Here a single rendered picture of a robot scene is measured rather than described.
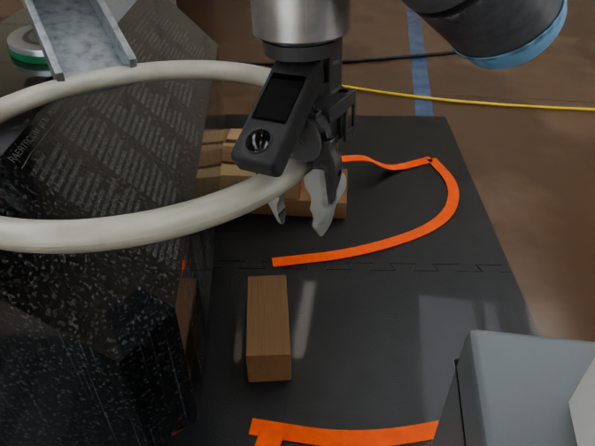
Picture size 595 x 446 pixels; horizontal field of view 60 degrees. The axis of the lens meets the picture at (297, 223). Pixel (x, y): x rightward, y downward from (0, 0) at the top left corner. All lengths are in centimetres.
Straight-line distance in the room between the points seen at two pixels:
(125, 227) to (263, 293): 111
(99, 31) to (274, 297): 88
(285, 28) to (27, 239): 28
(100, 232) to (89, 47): 56
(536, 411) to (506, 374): 4
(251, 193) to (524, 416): 31
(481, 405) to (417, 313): 120
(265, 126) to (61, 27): 64
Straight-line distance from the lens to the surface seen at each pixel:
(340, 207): 198
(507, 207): 225
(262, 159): 45
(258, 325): 147
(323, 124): 50
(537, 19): 47
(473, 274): 187
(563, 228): 223
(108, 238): 47
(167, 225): 46
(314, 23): 47
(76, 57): 97
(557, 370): 56
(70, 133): 102
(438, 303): 174
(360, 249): 187
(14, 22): 153
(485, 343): 55
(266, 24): 48
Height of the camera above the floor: 126
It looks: 39 degrees down
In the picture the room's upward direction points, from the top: straight up
